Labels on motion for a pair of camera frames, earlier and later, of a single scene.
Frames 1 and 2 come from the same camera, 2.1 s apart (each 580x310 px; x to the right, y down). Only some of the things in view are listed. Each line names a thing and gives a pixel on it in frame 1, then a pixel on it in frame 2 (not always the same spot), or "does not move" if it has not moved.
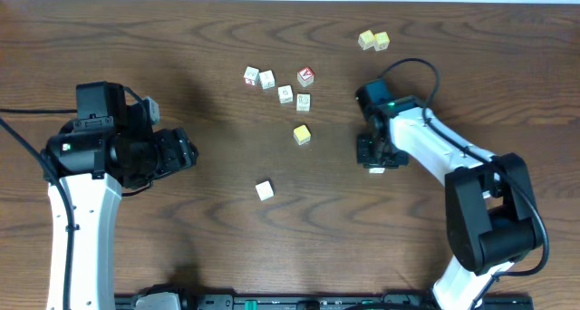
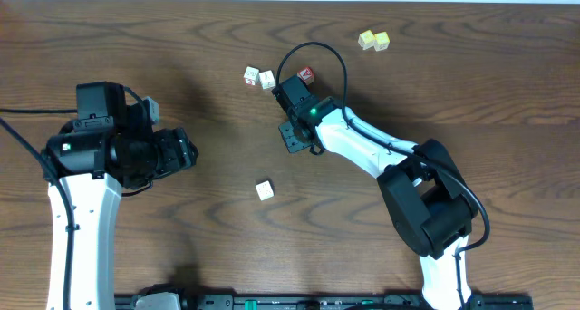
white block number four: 265,190 does not move
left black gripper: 178,160 does not move
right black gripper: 365,157 to 293,143
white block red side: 251,76 does not move
